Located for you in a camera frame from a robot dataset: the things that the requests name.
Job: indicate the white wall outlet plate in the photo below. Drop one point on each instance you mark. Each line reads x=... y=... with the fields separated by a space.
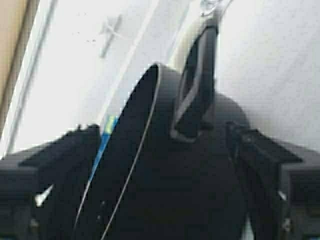
x=109 y=32

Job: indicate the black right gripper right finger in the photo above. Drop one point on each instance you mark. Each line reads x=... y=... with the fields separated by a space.
x=280 y=182

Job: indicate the black cooking pot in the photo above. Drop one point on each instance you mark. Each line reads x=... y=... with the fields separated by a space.
x=165 y=173

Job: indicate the blue cardboard box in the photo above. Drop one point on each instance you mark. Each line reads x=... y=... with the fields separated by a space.
x=109 y=126

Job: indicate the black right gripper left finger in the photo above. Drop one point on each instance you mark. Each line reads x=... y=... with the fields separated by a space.
x=41 y=187

